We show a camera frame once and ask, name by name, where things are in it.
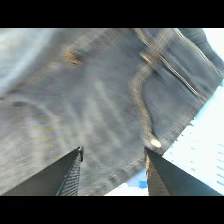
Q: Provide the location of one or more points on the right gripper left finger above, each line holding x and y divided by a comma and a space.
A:
56, 178

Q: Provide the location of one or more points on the blue jeans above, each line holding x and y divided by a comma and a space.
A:
100, 100

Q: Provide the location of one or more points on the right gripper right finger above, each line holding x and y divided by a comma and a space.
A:
170, 180

